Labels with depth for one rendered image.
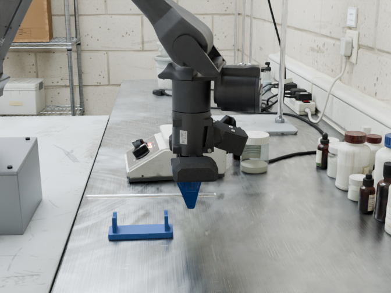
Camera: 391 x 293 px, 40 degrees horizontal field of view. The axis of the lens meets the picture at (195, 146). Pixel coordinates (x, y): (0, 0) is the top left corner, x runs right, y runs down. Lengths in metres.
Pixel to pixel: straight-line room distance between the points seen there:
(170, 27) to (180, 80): 0.08
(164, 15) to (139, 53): 2.75
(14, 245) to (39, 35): 2.42
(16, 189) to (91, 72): 2.71
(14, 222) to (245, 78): 0.42
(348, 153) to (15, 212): 0.60
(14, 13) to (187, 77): 0.27
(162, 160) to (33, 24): 2.22
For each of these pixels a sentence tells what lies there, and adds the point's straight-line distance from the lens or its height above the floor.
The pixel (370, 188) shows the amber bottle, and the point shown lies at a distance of 0.96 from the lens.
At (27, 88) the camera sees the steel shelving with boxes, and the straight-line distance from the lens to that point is 3.29.
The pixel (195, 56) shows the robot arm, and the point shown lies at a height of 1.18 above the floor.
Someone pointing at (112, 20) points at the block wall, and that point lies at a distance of 3.50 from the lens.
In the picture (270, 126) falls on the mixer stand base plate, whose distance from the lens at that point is 1.49.
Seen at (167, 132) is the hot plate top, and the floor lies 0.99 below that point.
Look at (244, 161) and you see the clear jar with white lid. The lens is 1.13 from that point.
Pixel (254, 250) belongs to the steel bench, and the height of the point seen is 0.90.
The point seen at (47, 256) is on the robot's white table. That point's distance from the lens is 0.82.
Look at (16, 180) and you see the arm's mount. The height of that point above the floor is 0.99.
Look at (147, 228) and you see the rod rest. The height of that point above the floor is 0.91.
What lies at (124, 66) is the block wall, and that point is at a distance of 3.52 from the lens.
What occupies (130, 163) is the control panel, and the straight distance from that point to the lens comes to 1.09.
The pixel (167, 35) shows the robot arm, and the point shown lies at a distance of 0.75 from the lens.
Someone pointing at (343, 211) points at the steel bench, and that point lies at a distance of 0.97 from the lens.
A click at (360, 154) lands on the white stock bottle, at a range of 1.05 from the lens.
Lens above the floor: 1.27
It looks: 16 degrees down
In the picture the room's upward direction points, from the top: straight up
